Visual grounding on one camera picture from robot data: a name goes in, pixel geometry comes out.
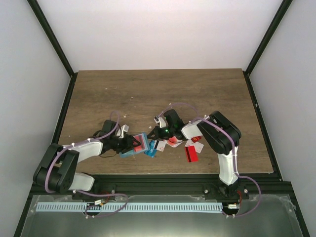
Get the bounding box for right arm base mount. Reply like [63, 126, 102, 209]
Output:
[202, 183, 249, 201]

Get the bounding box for blue credit card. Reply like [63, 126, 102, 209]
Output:
[144, 140, 157, 158]

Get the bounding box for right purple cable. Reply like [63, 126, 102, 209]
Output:
[158, 102, 262, 218]

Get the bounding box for dark red credit card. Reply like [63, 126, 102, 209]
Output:
[191, 136, 202, 143]

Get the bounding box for white card with red circle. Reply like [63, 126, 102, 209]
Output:
[166, 137, 183, 148]

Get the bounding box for teal leather card holder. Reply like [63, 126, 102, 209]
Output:
[119, 133, 149, 158]

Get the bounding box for white card with red logo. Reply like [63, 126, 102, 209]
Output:
[185, 140, 204, 154]

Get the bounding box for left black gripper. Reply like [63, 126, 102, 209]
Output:
[110, 135, 141, 154]

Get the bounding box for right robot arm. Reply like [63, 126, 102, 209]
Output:
[147, 109, 241, 199]

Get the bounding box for light blue slotted cable duct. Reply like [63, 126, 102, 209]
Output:
[36, 202, 223, 213]

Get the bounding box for large red card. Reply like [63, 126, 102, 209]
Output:
[185, 146, 198, 162]

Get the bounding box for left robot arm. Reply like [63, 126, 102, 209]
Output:
[33, 120, 142, 199]

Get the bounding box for red card with black stripe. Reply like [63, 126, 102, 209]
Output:
[134, 134, 148, 153]

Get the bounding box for white card with black stripe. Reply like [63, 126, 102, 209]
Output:
[154, 140, 166, 152]

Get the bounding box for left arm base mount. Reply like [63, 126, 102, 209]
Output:
[72, 188, 115, 201]

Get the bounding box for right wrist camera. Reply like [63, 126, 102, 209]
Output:
[154, 117, 166, 128]

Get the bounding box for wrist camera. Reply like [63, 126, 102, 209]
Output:
[154, 117, 166, 128]
[116, 124, 129, 139]

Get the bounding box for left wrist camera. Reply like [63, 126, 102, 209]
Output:
[116, 124, 129, 139]

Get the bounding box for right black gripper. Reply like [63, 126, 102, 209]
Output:
[148, 126, 175, 142]

